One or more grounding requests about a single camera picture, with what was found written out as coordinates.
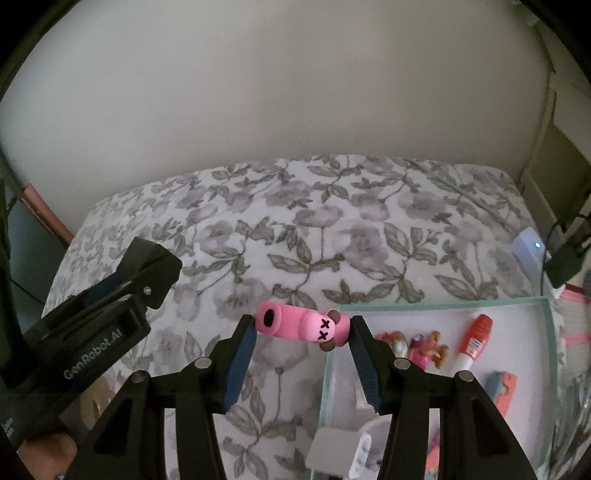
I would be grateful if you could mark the pink striped cloth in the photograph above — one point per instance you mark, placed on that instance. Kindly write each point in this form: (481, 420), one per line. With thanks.
(575, 314)

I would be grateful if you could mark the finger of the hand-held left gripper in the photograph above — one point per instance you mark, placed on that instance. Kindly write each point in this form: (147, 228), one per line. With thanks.
(115, 281)
(138, 295)

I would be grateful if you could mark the white power adapter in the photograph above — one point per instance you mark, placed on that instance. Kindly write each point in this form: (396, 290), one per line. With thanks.
(332, 450)

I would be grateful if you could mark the person's left hand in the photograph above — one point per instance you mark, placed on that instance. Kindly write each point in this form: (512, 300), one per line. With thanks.
(46, 459)

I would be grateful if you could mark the red white small toy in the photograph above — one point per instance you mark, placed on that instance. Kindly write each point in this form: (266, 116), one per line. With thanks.
(478, 337)

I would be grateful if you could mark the grey floral blanket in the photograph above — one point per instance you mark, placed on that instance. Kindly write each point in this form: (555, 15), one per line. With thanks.
(323, 221)

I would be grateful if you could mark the pink-haired doll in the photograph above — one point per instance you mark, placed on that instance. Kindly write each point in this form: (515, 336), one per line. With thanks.
(429, 353)

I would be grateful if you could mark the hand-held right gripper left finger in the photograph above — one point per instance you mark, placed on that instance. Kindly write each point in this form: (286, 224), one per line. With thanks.
(240, 364)

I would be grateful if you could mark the green-rimmed white box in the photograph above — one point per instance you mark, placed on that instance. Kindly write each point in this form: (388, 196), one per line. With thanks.
(425, 318)

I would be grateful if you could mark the dark cabinet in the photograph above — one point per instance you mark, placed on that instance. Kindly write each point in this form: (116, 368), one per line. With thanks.
(27, 267)

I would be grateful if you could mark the pink board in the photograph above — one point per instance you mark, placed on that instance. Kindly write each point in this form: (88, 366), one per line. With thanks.
(46, 212)

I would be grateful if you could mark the white shelf unit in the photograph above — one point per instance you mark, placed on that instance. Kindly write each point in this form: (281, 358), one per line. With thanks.
(563, 138)

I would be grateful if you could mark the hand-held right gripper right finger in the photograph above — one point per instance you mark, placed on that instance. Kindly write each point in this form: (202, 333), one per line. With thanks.
(364, 369)

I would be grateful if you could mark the pink and blue toy case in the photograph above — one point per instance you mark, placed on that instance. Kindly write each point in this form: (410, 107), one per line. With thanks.
(433, 461)
(505, 392)

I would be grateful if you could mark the white device with light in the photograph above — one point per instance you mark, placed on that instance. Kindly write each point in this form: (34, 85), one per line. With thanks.
(528, 249)

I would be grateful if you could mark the black plug adapter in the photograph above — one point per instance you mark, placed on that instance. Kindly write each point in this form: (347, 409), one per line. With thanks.
(565, 264)

